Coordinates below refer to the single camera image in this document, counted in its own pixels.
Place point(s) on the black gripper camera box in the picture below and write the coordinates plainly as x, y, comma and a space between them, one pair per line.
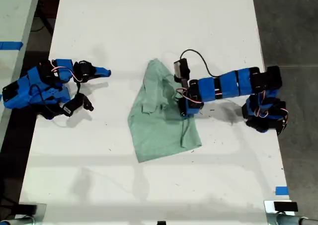
72, 105
181, 68

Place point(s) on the white side table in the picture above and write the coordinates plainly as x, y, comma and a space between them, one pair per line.
15, 36

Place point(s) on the black camera stalk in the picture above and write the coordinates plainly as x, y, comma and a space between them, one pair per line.
182, 82
87, 102

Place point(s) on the small black clip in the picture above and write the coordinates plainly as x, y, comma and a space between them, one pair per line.
161, 223

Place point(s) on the short blue tape piece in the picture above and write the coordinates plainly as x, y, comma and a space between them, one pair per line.
282, 190

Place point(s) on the pale green t-shirt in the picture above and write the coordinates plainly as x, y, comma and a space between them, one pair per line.
159, 130

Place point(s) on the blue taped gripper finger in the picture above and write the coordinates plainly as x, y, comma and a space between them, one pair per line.
103, 75
103, 70
182, 108

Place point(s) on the metal table bracket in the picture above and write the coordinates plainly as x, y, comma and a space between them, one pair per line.
41, 211
268, 210

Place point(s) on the small black box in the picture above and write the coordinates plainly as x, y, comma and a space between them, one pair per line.
285, 206
27, 209

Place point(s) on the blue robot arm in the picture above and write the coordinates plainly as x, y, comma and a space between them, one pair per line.
24, 91
228, 86

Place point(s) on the long blue tape strip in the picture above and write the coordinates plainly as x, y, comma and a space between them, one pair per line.
11, 45

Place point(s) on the grey metal pipe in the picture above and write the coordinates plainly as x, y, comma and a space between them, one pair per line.
17, 221
293, 220

